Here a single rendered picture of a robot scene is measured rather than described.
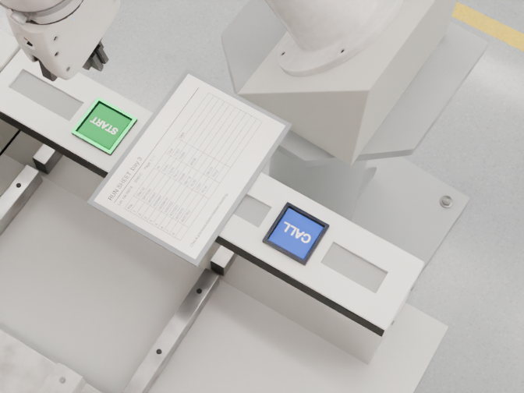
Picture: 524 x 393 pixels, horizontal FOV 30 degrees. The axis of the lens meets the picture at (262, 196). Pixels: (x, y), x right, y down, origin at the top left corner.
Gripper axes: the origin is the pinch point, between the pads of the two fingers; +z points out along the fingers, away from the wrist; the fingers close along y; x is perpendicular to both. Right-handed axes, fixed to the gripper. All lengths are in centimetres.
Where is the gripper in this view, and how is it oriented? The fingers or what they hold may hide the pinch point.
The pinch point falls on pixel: (88, 52)
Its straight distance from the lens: 103.6
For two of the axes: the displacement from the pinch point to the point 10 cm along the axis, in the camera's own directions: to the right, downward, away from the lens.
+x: -8.6, -4.8, 1.9
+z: 0.8, 2.5, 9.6
